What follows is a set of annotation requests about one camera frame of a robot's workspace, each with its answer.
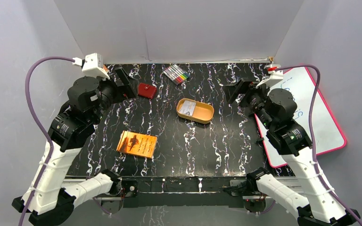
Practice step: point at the black metal base rail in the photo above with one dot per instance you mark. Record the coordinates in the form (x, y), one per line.
(233, 192)

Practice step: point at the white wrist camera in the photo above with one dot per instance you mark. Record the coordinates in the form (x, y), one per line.
(274, 76)
(92, 65)

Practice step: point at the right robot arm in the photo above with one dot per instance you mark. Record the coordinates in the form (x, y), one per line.
(318, 204)

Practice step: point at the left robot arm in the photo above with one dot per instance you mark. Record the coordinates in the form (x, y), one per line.
(47, 201)

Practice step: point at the red card holder wallet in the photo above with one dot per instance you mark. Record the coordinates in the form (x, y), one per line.
(146, 90)

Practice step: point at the orange book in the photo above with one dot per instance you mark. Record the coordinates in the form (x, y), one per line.
(137, 144)

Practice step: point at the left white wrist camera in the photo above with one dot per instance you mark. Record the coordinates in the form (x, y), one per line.
(92, 65)

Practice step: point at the white card in tray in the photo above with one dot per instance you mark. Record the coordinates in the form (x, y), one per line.
(187, 107)

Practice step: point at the orange oval tray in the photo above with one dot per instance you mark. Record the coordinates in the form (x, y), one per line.
(203, 112)

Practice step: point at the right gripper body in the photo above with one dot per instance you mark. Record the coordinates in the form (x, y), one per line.
(255, 98)

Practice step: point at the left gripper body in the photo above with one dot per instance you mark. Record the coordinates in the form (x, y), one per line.
(122, 83)

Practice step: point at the pink framed whiteboard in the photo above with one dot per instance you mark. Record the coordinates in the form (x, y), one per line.
(328, 134)

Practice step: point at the pack of coloured markers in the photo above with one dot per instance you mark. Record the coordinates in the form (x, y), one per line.
(176, 74)

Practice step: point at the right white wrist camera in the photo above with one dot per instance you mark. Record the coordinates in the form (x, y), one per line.
(274, 76)

